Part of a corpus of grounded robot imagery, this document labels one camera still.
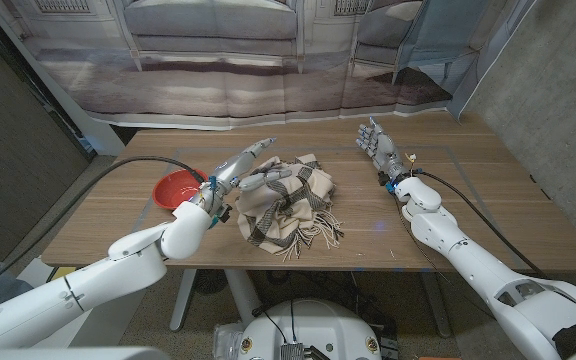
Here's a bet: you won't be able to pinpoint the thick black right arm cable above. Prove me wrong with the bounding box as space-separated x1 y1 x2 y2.
412 169 544 279

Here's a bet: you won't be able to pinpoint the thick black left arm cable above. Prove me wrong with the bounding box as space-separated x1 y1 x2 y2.
0 155 207 299

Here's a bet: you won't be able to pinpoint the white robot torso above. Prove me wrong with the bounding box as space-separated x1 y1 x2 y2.
237 298 383 360

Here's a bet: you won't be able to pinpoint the white backdrop post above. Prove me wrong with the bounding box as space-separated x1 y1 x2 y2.
0 0 127 157

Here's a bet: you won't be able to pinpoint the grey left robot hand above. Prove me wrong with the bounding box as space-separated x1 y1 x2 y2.
190 137 294 217

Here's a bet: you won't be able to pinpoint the red bowl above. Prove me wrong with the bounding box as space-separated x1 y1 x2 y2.
151 168 209 211

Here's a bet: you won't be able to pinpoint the clear plastic container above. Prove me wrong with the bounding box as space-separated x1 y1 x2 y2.
212 322 244 360

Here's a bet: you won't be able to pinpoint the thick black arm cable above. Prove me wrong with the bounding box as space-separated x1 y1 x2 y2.
412 169 544 279
0 155 207 299

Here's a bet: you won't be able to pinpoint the beige plaid fringed scarf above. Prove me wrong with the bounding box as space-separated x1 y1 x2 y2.
235 153 344 262

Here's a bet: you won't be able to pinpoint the black round device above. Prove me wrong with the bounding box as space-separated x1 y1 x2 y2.
195 269 229 296

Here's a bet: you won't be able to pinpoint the yellow black floor item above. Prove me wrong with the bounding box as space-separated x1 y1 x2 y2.
45 266 77 284

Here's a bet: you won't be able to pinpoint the grey table leg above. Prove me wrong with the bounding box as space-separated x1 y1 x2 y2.
420 272 453 339

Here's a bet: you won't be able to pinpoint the printed room backdrop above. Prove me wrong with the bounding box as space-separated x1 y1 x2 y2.
0 0 539 132

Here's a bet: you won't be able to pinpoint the white table leg frame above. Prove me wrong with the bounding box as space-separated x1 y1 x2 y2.
169 268 265 334

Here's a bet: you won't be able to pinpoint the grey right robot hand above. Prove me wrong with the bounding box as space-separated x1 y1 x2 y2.
355 116 412 185

